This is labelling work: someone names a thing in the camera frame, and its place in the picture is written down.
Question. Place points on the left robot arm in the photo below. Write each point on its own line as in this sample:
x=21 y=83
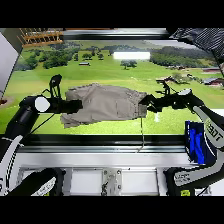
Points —
x=26 y=116

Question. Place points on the silver frame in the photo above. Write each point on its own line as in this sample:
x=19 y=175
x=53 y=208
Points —
x=133 y=160

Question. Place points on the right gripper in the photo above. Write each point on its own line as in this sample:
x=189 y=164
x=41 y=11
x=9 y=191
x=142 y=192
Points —
x=151 y=101

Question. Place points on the grey shorts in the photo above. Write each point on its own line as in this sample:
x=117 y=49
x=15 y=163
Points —
x=103 y=105

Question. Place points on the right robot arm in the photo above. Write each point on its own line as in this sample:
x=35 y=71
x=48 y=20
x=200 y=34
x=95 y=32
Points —
x=213 y=128

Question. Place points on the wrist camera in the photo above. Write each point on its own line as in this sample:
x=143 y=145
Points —
x=166 y=88
x=55 y=81

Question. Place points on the striped garment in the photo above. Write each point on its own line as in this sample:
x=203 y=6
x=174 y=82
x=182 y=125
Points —
x=203 y=38

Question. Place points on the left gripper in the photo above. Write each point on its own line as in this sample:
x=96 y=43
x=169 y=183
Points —
x=71 y=105

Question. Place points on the brown wooden rack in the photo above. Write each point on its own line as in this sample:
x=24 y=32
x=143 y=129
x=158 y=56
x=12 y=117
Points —
x=41 y=36

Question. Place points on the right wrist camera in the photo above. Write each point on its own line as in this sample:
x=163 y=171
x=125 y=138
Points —
x=166 y=88

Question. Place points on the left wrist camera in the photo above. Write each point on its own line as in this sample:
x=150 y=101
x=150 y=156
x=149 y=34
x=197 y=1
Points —
x=55 y=81

